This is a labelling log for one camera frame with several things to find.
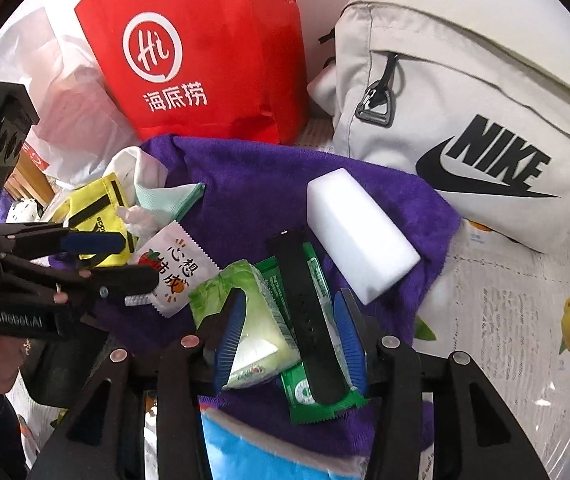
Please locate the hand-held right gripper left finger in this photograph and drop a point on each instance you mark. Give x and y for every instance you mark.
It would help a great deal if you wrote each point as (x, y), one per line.
(230, 330)

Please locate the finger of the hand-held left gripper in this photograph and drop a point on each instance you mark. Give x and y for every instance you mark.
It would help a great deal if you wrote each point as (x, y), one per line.
(125, 280)
(90, 245)

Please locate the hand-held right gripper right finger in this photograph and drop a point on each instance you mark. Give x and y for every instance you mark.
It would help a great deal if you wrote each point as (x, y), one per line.
(350, 345)

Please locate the light green tissue pack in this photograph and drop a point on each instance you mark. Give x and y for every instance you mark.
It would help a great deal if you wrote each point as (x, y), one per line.
(265, 330)

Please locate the white fruit print packet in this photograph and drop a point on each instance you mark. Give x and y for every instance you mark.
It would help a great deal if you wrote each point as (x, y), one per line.
(180, 270)

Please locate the green wipes packet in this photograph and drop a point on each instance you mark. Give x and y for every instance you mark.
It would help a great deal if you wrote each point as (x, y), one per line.
(310, 405)

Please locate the beige shoulder bag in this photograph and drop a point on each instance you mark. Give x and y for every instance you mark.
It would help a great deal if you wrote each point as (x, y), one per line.
(440, 100)

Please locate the white crumpled tissue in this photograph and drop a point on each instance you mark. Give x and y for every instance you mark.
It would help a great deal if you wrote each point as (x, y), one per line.
(137, 220)

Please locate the spotted white plush toy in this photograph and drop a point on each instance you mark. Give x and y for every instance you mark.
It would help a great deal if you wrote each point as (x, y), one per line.
(22, 210)

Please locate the black box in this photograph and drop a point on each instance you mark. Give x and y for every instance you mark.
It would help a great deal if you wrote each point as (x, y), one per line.
(65, 370)

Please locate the white cloth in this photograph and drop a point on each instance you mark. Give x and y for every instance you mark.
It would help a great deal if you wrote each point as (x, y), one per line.
(130, 165)

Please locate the brown cardboard box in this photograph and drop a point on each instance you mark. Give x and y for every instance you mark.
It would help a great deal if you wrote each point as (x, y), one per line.
(25, 182)

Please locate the mint green cloth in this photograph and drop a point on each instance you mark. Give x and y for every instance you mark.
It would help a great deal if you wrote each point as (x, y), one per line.
(170, 200)

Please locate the white sponge block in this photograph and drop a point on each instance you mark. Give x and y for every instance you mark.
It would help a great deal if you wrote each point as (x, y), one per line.
(360, 230)

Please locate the blue tissue pack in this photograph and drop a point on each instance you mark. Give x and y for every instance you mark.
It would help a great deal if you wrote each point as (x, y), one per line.
(245, 450)

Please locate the white plastic bag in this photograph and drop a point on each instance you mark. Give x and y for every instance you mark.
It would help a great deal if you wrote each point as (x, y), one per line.
(75, 110)

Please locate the purple towel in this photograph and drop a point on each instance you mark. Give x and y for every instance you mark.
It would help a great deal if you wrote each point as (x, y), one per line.
(255, 185)

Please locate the red paper bag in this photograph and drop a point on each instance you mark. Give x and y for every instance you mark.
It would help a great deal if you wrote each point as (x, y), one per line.
(225, 35)

